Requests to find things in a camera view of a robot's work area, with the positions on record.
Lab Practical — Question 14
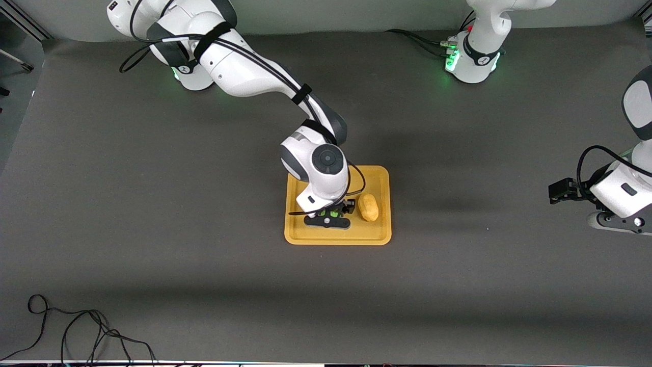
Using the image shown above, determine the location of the yellow potato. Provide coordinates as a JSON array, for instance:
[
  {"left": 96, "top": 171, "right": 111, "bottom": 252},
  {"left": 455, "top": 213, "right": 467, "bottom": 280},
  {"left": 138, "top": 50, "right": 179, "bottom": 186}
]
[{"left": 358, "top": 193, "right": 380, "bottom": 223}]

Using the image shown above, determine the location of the yellow plastic tray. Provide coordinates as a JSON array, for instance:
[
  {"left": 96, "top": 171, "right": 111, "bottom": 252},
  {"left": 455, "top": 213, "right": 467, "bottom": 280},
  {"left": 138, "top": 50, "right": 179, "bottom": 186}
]
[{"left": 284, "top": 165, "right": 392, "bottom": 246}]

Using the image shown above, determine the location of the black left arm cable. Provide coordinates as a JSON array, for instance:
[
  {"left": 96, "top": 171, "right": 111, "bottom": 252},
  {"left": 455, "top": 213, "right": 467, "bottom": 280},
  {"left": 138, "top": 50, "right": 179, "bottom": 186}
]
[{"left": 577, "top": 145, "right": 652, "bottom": 204}]

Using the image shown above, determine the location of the black arm base cable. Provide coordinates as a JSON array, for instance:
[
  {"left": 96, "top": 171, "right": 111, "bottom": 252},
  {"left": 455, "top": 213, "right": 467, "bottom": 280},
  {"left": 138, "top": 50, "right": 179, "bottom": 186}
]
[{"left": 386, "top": 29, "right": 457, "bottom": 58}]

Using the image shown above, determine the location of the loose black cable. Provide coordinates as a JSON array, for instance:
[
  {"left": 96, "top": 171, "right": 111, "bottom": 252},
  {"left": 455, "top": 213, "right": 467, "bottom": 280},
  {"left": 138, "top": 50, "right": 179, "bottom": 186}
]
[{"left": 0, "top": 294, "right": 157, "bottom": 365}]

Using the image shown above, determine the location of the grey metal frame rail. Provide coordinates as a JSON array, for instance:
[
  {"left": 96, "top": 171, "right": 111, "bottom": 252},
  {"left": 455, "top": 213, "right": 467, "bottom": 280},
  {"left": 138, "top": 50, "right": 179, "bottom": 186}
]
[{"left": 0, "top": 0, "right": 55, "bottom": 42}]

